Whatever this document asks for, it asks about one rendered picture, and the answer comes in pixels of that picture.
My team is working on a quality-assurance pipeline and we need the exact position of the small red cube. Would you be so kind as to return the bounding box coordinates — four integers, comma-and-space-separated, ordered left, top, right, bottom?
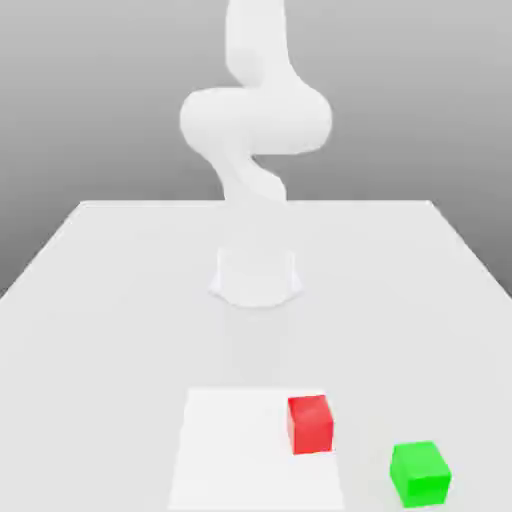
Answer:
286, 394, 335, 456

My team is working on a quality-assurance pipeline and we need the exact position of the small green cube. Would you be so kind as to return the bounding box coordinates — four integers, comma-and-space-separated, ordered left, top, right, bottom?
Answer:
389, 440, 453, 510

